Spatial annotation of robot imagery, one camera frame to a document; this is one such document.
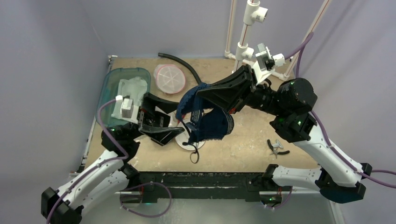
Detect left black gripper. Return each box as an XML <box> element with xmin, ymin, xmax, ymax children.
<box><xmin>125</xmin><ymin>93</ymin><xmax>185</xmax><ymax>144</ymax></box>

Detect teal plastic bin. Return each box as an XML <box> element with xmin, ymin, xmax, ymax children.
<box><xmin>97</xmin><ymin>68</ymin><xmax>151</xmax><ymax>126</ymax></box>

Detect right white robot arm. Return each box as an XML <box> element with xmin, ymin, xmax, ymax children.
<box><xmin>197</xmin><ymin>65</ymin><xmax>372</xmax><ymax>203</ymax></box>

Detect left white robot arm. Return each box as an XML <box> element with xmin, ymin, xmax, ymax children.
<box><xmin>41</xmin><ymin>93</ymin><xmax>184</xmax><ymax>224</ymax></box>

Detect white cloth garment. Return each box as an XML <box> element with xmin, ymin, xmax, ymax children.
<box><xmin>116</xmin><ymin>77</ymin><xmax>148</xmax><ymax>107</ymax></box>

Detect white PVC pipe rack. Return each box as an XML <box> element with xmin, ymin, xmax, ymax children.
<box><xmin>224</xmin><ymin>0</ymin><xmax>331</xmax><ymax>81</ymax></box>

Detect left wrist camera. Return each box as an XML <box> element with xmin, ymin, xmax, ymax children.
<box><xmin>112</xmin><ymin>95</ymin><xmax>139</xmax><ymax>124</ymax></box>

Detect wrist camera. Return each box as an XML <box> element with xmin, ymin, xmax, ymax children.
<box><xmin>252</xmin><ymin>43</ymin><xmax>285</xmax><ymax>85</ymax></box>
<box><xmin>112</xmin><ymin>95</ymin><xmax>139</xmax><ymax>124</ymax></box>

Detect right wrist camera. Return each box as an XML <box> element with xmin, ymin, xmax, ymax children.
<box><xmin>252</xmin><ymin>43</ymin><xmax>285</xmax><ymax>85</ymax></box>

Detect black rubber hose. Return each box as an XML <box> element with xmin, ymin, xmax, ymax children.
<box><xmin>157</xmin><ymin>52</ymin><xmax>203</xmax><ymax>85</ymax></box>

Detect black handled pliers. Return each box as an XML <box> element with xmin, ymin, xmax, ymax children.
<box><xmin>267</xmin><ymin>139</ymin><xmax>290</xmax><ymax>159</ymax></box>

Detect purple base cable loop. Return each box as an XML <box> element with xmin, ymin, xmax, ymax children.
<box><xmin>119</xmin><ymin>182</ymin><xmax>172</xmax><ymax>218</ymax></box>

